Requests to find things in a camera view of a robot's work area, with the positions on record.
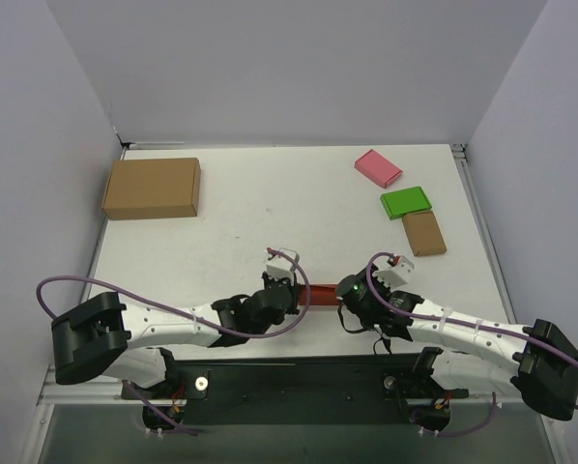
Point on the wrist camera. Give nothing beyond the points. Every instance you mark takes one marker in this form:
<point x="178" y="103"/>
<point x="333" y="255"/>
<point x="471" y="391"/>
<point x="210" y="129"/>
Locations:
<point x="397" y="273"/>
<point x="282" y="266"/>

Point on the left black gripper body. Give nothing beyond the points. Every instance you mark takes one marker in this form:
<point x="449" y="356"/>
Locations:
<point x="294" y="295"/>

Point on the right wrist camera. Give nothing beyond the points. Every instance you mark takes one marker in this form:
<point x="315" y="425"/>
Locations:
<point x="397" y="273"/>

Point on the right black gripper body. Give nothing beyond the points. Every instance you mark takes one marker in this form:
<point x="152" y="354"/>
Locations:
<point x="344" y="290"/>

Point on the large brown cardboard box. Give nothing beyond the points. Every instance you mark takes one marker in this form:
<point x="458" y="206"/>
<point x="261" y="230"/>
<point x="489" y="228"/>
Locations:
<point x="152" y="189"/>

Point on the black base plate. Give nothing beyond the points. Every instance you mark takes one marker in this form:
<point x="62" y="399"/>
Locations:
<point x="361" y="389"/>

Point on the red paper box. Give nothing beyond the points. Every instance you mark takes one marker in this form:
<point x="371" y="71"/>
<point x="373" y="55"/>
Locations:
<point x="320" y="295"/>

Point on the green paper box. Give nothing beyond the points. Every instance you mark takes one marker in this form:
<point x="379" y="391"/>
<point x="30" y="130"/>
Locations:
<point x="400" y="203"/>

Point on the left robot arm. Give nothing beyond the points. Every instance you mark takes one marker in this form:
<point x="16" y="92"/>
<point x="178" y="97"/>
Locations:
<point x="105" y="336"/>

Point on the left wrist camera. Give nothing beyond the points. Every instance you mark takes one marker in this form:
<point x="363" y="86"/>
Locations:
<point x="282" y="266"/>

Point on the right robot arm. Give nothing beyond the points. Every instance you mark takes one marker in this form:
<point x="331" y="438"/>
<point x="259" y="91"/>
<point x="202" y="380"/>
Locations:
<point x="537" y="363"/>

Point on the small brown cardboard box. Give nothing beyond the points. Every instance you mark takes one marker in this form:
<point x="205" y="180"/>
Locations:
<point x="424" y="234"/>

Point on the pink paper box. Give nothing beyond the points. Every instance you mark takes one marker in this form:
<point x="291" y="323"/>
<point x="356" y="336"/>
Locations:
<point x="378" y="169"/>

